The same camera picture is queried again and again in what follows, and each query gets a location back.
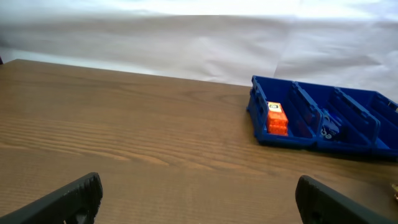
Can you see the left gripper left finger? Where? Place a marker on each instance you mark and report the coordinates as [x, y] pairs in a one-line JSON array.
[[68, 202]]

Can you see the blue candy pack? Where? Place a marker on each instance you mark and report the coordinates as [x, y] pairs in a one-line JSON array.
[[331, 126]]

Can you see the blue tray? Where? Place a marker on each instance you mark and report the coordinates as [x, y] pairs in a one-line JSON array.
[[351, 130]]

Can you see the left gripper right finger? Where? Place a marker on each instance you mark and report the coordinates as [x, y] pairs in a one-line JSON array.
[[326, 205]]

